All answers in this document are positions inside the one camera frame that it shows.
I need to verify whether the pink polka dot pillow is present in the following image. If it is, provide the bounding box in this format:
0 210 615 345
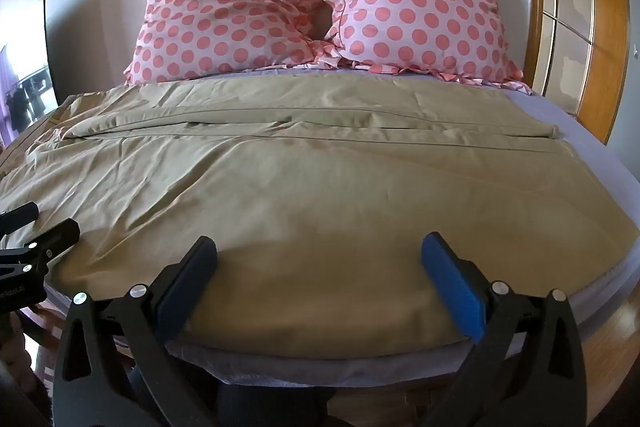
123 0 331 86
300 0 535 96

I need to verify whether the olive tan bed sheet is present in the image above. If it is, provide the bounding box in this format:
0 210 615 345
0 74 640 348

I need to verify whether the wooden sliding wardrobe door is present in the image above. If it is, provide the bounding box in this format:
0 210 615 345
522 0 634 146

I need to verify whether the wall poster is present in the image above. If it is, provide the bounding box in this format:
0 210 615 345
0 0 57 148

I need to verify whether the bed with lavender sheet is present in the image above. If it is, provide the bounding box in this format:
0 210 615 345
0 59 640 390

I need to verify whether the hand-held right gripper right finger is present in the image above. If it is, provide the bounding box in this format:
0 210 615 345
419 231 586 427

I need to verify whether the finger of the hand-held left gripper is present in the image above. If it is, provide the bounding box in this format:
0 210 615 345
0 218 81 279
0 201 40 238

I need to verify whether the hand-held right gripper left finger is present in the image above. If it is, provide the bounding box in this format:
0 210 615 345
52 235 219 427

